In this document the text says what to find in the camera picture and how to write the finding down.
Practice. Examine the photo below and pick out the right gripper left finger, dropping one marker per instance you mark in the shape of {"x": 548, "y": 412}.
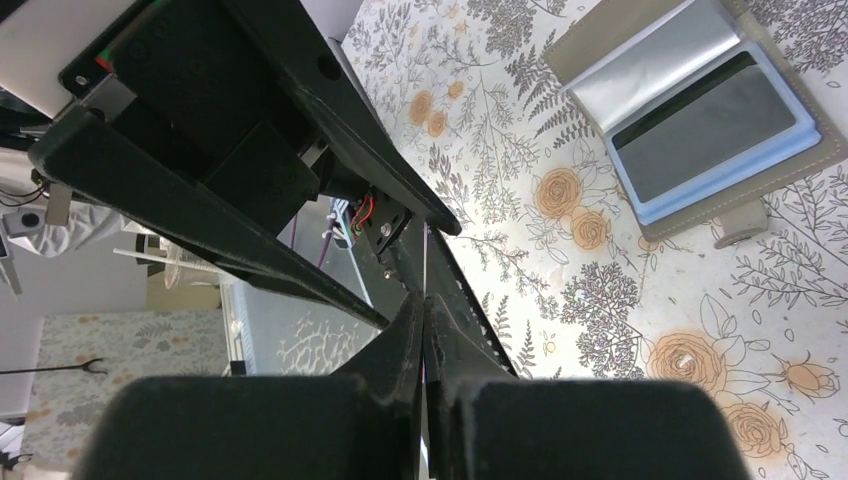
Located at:
{"x": 361, "y": 421}

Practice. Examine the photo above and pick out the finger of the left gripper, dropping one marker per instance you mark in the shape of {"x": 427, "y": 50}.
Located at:
{"x": 91, "y": 158}
{"x": 317, "y": 80}

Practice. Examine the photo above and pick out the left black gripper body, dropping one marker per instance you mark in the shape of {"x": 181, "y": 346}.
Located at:
{"x": 182, "y": 81}

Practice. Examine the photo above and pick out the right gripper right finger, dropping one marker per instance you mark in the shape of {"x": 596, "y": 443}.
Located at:
{"x": 485, "y": 423}

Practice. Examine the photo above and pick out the grey leather card holder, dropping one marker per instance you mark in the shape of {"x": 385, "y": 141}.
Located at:
{"x": 623, "y": 58}

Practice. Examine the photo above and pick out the black credit card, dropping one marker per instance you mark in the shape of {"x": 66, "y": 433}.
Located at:
{"x": 709, "y": 133}

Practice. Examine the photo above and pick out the floral patterned table mat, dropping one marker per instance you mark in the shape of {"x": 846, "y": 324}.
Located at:
{"x": 551, "y": 248}

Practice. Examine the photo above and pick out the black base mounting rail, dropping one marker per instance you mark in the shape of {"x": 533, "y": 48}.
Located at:
{"x": 420, "y": 259}

